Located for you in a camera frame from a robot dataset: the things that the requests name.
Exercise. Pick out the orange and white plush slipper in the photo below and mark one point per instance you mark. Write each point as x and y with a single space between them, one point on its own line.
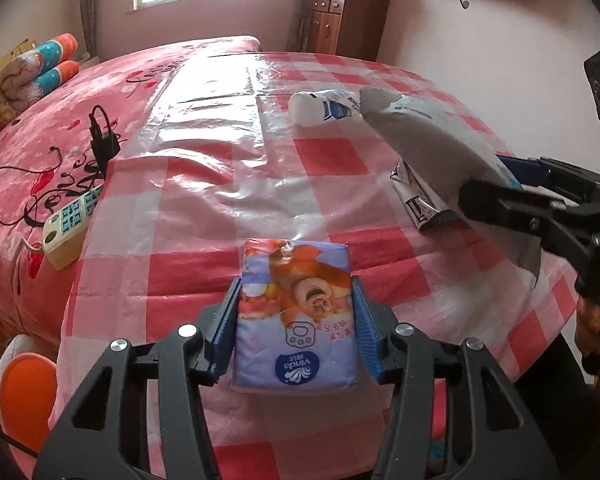
25 390

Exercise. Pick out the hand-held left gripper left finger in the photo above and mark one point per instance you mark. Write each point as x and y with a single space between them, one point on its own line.
225 330

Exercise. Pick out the person's right hand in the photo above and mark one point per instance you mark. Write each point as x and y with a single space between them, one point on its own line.
596 330

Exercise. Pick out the grey plastic mailer bag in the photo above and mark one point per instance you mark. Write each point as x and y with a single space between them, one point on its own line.
430 150

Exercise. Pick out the red checked plastic tablecloth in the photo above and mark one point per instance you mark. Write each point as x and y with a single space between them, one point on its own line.
330 185

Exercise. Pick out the silver foil packet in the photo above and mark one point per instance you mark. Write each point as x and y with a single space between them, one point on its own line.
420 205

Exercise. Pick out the cream power strip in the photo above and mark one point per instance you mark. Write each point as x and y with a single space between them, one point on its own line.
67 225

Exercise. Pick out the purple bear tissue packet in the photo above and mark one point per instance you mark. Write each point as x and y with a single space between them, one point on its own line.
290 310

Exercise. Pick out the floral folded blanket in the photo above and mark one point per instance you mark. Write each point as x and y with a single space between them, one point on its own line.
17 77

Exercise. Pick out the wooden cabinet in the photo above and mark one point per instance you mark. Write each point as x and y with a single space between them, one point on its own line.
350 25

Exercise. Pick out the pink printed bed sheet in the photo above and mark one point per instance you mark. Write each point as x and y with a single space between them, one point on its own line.
40 160

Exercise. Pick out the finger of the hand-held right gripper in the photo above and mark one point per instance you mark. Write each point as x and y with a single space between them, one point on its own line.
525 170
510 210

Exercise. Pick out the blue and orange bolster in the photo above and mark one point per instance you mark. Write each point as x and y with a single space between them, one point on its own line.
55 76
55 49

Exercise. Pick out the black charger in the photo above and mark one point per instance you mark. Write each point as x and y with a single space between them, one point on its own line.
105 147

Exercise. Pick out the grey curtain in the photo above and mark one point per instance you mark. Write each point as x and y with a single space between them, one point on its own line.
89 5

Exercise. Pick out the white bottle blue label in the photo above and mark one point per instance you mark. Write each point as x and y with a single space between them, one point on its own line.
312 107

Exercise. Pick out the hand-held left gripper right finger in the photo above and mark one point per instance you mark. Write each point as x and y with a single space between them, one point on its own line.
367 330

